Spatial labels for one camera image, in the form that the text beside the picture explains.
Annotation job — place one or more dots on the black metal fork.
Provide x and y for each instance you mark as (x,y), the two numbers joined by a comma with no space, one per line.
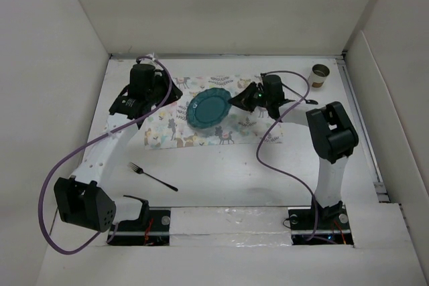
(139,170)

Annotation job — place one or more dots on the black metal spoon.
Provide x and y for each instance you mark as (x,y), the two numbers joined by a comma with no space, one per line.
(310,101)

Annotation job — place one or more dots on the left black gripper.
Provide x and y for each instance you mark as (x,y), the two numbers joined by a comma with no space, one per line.
(161,78)

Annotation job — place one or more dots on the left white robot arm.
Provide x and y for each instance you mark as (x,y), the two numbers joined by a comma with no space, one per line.
(81,198)

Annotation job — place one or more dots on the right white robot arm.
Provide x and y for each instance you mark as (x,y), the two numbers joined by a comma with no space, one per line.
(332,133)

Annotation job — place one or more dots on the teal ceramic plate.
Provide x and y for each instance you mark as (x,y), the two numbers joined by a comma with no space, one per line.
(208,108)

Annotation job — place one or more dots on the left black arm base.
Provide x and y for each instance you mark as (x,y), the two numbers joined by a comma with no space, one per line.
(138,224)

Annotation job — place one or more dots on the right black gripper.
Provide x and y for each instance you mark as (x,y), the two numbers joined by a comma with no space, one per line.
(242,99)

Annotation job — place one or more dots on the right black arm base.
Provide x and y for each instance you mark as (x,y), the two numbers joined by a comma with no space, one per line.
(321,226)

